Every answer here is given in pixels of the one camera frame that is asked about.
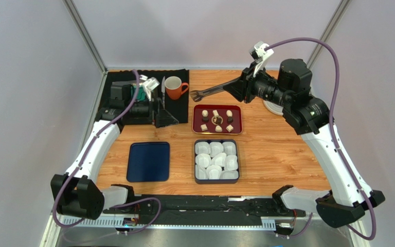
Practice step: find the white bar chocolate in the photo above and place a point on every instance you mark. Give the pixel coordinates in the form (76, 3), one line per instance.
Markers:
(215, 112)

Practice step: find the white square chocolate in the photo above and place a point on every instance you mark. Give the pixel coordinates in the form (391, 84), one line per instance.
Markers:
(204, 127)
(229, 128)

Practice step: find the green square plate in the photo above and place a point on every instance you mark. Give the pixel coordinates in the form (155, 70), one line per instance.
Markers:
(141, 96)

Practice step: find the black placemat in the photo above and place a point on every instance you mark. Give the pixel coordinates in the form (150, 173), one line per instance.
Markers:
(177, 108)

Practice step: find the white oval chocolate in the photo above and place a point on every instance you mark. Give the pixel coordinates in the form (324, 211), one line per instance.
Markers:
(229, 113)

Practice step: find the white round plate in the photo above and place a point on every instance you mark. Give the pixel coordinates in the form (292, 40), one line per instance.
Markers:
(274, 108)

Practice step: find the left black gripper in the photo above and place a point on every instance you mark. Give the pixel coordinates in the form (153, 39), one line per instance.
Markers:
(162, 119)

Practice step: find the orange mug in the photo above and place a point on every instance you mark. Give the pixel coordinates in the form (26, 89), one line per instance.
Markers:
(175, 87)

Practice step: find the table knife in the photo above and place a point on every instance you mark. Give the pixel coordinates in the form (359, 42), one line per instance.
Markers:
(163, 90)

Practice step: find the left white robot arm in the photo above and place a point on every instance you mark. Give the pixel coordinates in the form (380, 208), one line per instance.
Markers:
(75, 192)

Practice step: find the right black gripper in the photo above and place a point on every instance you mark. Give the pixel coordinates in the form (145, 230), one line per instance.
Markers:
(246, 86)

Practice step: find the navy box with paper cups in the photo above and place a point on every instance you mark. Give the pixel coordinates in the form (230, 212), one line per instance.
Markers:
(216, 161)

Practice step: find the white rounded chocolate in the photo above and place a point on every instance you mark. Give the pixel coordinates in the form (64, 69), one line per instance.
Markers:
(218, 128)

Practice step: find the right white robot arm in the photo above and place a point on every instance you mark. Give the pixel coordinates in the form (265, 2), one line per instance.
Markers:
(349, 196)

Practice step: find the metal serving tongs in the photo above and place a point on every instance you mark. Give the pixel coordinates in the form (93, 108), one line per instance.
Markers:
(197, 96)

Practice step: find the dark leaf chocolate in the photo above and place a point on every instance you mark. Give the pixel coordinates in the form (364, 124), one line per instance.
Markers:
(230, 120)

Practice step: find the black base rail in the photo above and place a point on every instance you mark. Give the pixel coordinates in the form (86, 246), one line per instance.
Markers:
(206, 210)

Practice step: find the red lacquer tray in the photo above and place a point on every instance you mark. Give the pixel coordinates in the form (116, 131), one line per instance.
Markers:
(236, 115)

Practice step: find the navy box lid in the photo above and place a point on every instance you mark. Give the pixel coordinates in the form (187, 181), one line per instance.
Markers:
(148, 162)

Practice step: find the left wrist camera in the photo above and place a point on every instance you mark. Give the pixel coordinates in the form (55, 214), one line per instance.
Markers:
(148, 85)

